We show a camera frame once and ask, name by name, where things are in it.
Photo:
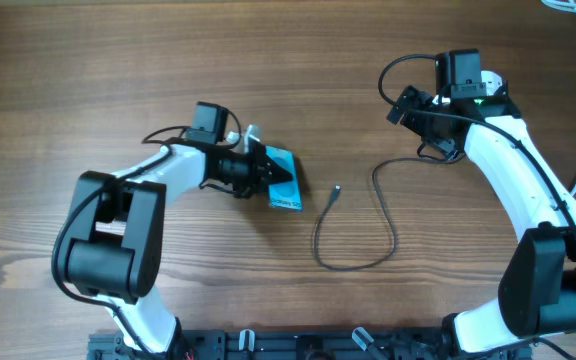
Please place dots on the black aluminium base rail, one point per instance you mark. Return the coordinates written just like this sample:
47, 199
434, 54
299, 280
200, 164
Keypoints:
399, 344

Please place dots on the teal screen Galaxy smartphone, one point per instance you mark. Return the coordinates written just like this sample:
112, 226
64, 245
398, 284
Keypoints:
285, 195

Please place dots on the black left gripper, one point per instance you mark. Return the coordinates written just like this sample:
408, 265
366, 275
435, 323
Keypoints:
264, 174

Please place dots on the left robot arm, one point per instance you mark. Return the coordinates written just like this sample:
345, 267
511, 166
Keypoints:
108, 251

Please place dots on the white power strip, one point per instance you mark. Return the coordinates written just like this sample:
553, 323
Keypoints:
495, 85

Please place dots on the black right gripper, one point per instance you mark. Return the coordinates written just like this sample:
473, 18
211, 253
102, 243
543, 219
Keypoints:
413, 122

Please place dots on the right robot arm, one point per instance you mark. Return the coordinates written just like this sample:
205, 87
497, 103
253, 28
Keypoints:
471, 114

